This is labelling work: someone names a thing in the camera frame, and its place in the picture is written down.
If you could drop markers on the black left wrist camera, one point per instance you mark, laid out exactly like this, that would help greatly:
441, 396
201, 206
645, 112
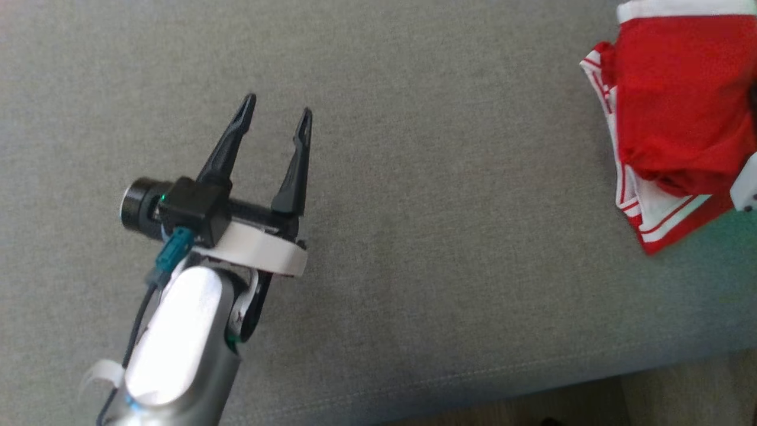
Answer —
189, 207

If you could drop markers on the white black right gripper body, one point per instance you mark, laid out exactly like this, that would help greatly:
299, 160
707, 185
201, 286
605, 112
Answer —
746, 183

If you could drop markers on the red jersey with black lettering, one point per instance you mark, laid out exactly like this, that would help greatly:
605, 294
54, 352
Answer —
656, 222

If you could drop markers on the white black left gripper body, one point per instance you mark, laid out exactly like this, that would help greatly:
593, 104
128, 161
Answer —
260, 251

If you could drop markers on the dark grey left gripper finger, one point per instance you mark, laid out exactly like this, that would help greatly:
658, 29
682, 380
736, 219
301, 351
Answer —
295, 177
227, 148

